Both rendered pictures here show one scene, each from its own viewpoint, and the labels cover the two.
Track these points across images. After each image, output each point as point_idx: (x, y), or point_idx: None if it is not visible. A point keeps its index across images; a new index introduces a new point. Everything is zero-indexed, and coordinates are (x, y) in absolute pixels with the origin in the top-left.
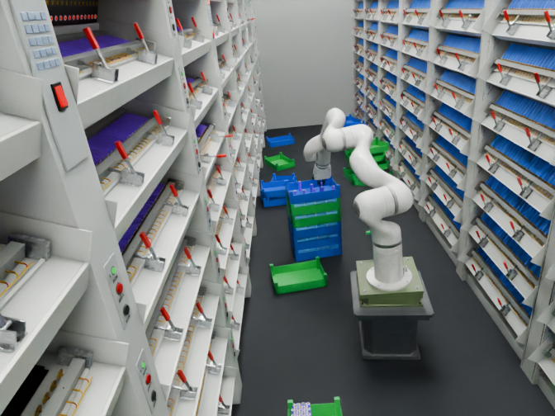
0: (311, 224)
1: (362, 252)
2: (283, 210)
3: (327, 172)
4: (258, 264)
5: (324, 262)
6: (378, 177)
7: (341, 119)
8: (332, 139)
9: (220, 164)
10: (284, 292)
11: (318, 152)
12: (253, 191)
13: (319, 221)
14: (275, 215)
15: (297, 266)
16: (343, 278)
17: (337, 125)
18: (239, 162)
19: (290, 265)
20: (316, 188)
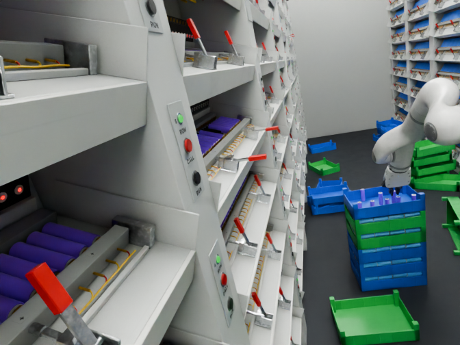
0: (383, 246)
1: (458, 283)
2: (335, 219)
3: (406, 176)
4: (312, 291)
5: (404, 295)
6: None
7: (456, 91)
8: (450, 123)
9: (261, 172)
10: (354, 344)
11: (395, 150)
12: (300, 198)
13: (394, 241)
14: (326, 225)
15: (367, 301)
16: (443, 328)
17: (450, 102)
18: (285, 168)
19: (356, 299)
20: (385, 197)
